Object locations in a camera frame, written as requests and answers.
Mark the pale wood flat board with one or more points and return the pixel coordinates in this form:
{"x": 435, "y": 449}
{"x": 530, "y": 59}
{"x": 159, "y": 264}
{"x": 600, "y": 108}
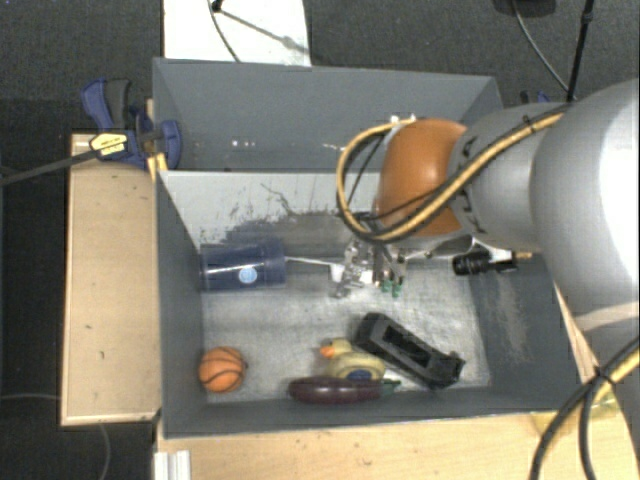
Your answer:
{"x": 112, "y": 288}

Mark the black cylinder on white bracket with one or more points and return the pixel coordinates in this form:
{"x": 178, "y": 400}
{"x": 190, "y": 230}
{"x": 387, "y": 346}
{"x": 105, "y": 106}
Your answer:
{"x": 472, "y": 263}

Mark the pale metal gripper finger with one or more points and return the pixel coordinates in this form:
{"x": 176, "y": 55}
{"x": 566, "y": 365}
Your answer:
{"x": 347, "y": 287}
{"x": 346, "y": 264}

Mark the orange basketball toy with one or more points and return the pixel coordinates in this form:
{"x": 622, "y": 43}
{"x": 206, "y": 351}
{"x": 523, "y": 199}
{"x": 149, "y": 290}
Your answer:
{"x": 221, "y": 369}

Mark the grey metal bin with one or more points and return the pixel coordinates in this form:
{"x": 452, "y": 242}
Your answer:
{"x": 280, "y": 313}

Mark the purple toy eggplant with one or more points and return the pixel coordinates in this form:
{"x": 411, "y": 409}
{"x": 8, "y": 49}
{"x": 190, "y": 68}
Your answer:
{"x": 335, "y": 390}

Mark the dark blue cup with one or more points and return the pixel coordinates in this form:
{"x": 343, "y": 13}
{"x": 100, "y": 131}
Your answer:
{"x": 240, "y": 268}

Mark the black rectangular plastic holder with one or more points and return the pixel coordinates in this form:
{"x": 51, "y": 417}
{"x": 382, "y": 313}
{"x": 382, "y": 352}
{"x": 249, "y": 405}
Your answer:
{"x": 400, "y": 343}

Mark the yellow rubber duck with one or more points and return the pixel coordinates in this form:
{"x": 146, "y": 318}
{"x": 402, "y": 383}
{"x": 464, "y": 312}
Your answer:
{"x": 350, "y": 360}

